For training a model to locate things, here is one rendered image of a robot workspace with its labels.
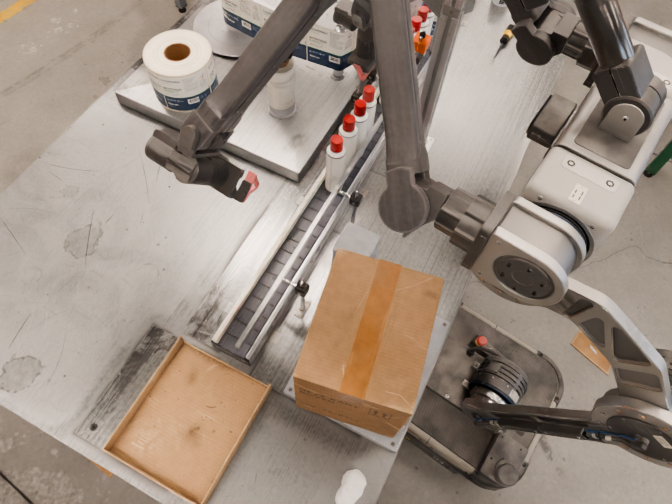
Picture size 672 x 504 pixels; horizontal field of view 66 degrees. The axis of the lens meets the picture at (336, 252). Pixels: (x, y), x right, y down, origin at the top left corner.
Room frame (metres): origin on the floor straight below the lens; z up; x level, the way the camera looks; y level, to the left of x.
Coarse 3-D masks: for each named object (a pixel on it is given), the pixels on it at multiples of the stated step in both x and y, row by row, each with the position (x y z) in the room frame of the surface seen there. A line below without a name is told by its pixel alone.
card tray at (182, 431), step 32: (192, 352) 0.38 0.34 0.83; (160, 384) 0.29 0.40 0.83; (192, 384) 0.30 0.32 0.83; (224, 384) 0.31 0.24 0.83; (256, 384) 0.31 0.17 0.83; (128, 416) 0.21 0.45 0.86; (160, 416) 0.22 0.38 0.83; (192, 416) 0.22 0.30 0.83; (224, 416) 0.23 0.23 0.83; (128, 448) 0.14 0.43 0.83; (160, 448) 0.15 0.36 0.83; (192, 448) 0.15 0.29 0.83; (224, 448) 0.16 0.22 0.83; (160, 480) 0.08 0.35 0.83; (192, 480) 0.09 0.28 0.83
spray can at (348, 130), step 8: (344, 120) 0.96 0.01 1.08; (352, 120) 0.96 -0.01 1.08; (344, 128) 0.95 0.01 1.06; (352, 128) 0.95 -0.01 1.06; (344, 136) 0.94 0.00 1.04; (352, 136) 0.94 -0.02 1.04; (344, 144) 0.94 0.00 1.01; (352, 144) 0.94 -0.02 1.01; (352, 152) 0.95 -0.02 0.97; (344, 168) 0.94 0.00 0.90
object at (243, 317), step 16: (368, 144) 1.06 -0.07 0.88; (352, 176) 0.93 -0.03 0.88; (320, 192) 0.87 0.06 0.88; (320, 208) 0.81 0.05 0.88; (336, 208) 0.83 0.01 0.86; (304, 224) 0.75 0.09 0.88; (320, 224) 0.76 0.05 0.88; (288, 240) 0.70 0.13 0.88; (288, 256) 0.65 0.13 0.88; (304, 256) 0.65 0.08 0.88; (272, 272) 0.60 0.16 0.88; (288, 272) 0.60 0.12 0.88; (256, 288) 0.55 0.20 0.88; (256, 304) 0.50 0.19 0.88; (272, 304) 0.51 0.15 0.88; (240, 320) 0.46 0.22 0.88; (224, 336) 0.41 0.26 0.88; (256, 336) 0.42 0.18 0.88; (240, 352) 0.38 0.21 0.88
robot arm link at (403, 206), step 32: (384, 0) 0.68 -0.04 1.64; (384, 32) 0.65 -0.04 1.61; (384, 64) 0.62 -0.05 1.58; (384, 96) 0.59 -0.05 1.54; (416, 96) 0.58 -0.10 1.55; (384, 128) 0.55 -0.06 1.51; (416, 128) 0.54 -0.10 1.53; (416, 160) 0.50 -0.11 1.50; (384, 192) 0.46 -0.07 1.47; (416, 192) 0.45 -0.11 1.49; (416, 224) 0.42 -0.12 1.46
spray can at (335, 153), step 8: (336, 136) 0.90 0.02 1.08; (336, 144) 0.88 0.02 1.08; (328, 152) 0.88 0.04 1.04; (336, 152) 0.88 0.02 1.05; (344, 152) 0.89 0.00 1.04; (328, 160) 0.87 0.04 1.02; (336, 160) 0.87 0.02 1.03; (344, 160) 0.88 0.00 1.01; (328, 168) 0.87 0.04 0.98; (336, 168) 0.87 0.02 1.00; (328, 176) 0.87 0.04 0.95; (336, 176) 0.87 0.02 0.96; (328, 184) 0.87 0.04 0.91; (336, 184) 0.87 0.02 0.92
